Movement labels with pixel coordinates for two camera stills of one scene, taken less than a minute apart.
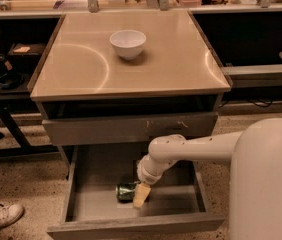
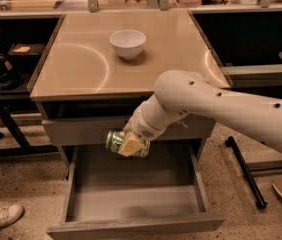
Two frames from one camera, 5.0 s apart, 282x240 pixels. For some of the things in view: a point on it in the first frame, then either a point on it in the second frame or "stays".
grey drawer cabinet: x=111 y=83 stays
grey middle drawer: x=177 y=207 stays
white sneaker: x=0 y=218 stays
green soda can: x=125 y=191 -> x=114 y=140
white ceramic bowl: x=128 y=43 stays
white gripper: x=145 y=176 -> x=140 y=126
